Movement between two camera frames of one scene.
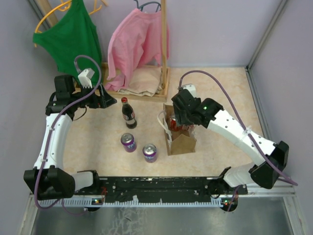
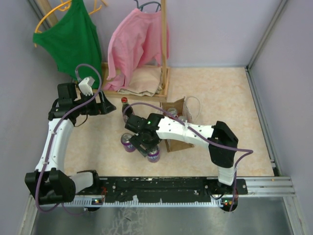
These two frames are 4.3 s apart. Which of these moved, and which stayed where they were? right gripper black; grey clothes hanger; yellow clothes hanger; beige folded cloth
Moved: right gripper black
Stayed: beige folded cloth; grey clothes hanger; yellow clothes hanger
